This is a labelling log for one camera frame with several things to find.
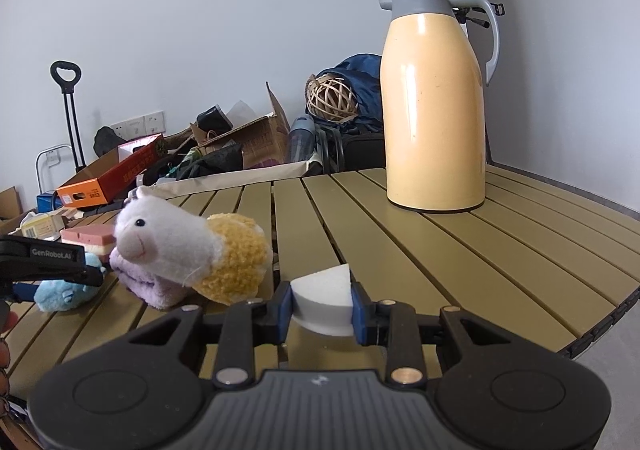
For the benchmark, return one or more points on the white and yellow alpaca plush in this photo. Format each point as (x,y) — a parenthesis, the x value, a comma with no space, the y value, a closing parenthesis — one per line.
(165,235)

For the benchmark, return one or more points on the person's left hand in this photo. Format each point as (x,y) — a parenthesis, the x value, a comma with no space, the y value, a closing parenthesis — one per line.
(5,322)

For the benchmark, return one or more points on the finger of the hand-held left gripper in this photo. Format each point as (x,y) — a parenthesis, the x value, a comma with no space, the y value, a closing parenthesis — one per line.
(22,291)
(92,276)

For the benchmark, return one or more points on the pile of dark clothes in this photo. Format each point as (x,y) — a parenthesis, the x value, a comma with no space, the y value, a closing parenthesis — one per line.
(210,162)

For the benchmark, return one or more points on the grey blue handheld vacuum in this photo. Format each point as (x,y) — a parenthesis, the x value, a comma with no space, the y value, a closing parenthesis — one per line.
(301,140)

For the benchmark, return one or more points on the dark blue bag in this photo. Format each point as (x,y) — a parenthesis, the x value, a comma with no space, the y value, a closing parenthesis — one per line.
(367,80)

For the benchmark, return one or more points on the white foam wedge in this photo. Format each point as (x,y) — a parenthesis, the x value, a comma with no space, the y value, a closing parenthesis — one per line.
(322,300)

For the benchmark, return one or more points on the khaki folding table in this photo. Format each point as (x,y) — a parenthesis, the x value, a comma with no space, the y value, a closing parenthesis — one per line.
(500,255)

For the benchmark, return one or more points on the black cap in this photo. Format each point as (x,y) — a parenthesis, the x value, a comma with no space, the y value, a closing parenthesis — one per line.
(106,140)

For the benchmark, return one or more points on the folded purple towel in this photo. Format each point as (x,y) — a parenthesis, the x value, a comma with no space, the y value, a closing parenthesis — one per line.
(150,287)

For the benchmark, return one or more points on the white metal tube rack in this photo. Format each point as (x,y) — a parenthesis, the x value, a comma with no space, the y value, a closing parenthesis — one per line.
(47,150)

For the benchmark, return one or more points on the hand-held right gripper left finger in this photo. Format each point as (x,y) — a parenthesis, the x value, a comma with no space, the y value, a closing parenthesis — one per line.
(285,312)

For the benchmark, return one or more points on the white double wall socket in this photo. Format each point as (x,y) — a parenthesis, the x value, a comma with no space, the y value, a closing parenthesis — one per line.
(137,124)

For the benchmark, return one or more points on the wicker ball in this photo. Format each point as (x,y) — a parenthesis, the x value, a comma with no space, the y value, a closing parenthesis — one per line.
(332,97)

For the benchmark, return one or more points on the small blue box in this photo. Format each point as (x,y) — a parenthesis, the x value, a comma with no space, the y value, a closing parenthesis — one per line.
(49,201)

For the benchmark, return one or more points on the long orange red box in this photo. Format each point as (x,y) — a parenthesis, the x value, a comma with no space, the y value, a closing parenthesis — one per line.
(100,185)

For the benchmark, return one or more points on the pink and cream sponge block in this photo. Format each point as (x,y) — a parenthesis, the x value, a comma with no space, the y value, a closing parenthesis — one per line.
(90,235)

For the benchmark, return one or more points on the small yellow labelled box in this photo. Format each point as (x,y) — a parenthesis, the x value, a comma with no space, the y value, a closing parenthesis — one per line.
(40,225)

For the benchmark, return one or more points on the open cardboard box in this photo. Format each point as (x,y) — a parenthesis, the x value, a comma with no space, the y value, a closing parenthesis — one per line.
(260,140)

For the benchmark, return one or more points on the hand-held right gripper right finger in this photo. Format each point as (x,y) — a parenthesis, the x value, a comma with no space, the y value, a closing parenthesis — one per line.
(358,315)

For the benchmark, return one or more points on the yellow thermos jug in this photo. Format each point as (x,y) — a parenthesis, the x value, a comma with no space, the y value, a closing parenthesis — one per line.
(430,105)

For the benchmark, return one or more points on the light blue plush toy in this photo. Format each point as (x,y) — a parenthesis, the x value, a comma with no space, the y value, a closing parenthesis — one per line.
(60,295)

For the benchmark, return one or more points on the small cardboard box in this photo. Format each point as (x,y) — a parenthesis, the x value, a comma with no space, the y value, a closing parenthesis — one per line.
(10,202)

